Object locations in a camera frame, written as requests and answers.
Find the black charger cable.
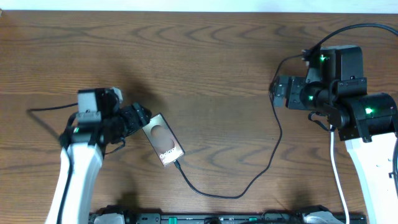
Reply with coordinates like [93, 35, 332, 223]
[173, 53, 307, 200]

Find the Galaxy S25 Ultra smartphone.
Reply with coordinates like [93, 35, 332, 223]
[143, 113, 185, 167]

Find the white power strip cord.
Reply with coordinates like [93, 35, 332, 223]
[329, 130, 351, 224]

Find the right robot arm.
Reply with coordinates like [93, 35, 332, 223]
[270, 45, 397, 223]

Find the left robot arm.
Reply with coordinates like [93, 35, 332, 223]
[46, 87, 152, 223]

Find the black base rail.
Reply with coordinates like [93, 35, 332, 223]
[88, 205, 368, 224]

